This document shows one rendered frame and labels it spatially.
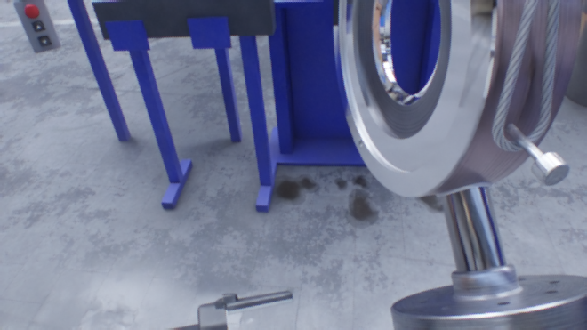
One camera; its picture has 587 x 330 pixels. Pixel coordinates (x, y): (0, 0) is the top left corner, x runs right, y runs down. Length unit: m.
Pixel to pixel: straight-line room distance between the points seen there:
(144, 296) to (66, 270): 0.37
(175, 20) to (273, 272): 0.96
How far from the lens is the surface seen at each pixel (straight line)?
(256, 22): 1.50
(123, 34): 1.67
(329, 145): 2.14
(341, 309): 1.53
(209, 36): 1.55
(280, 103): 1.94
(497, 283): 0.46
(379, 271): 1.63
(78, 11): 2.20
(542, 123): 0.39
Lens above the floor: 1.29
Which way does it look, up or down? 39 degrees down
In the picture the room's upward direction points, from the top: 5 degrees counter-clockwise
